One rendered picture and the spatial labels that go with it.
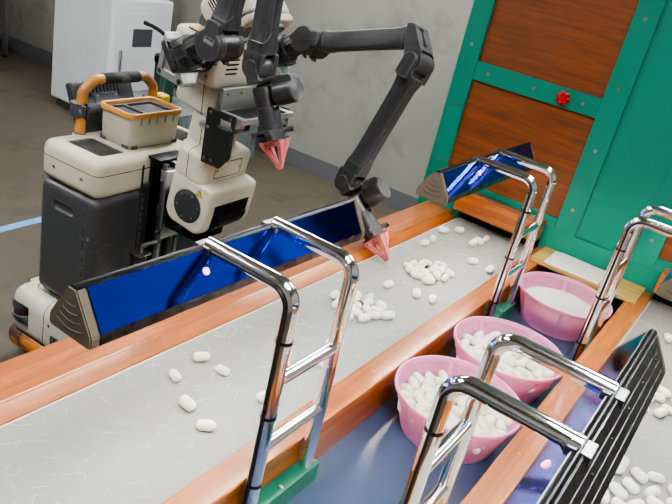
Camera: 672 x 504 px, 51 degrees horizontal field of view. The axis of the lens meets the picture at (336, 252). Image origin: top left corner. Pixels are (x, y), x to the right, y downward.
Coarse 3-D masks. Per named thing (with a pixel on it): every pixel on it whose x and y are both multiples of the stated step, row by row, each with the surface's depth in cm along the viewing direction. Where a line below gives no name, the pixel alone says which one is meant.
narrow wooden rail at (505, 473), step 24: (624, 312) 198; (600, 336) 180; (624, 336) 188; (576, 360) 166; (600, 360) 169; (576, 384) 156; (552, 408) 145; (528, 432) 136; (504, 456) 127; (528, 456) 129; (480, 480) 120; (504, 480) 121
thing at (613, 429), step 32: (640, 352) 99; (640, 384) 95; (576, 416) 86; (608, 416) 82; (640, 416) 93; (544, 448) 82; (608, 448) 81; (544, 480) 71; (576, 480) 72; (608, 480) 79
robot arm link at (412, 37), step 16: (304, 32) 205; (320, 32) 204; (336, 32) 202; (352, 32) 198; (368, 32) 195; (384, 32) 192; (400, 32) 189; (416, 32) 185; (304, 48) 205; (320, 48) 204; (336, 48) 202; (352, 48) 199; (368, 48) 197; (384, 48) 194; (400, 48) 191; (416, 48) 185; (416, 64) 185; (432, 64) 189
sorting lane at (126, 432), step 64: (448, 256) 214; (256, 320) 156; (320, 320) 162; (384, 320) 169; (128, 384) 127; (192, 384) 131; (256, 384) 135; (0, 448) 107; (64, 448) 110; (128, 448) 113; (192, 448) 116
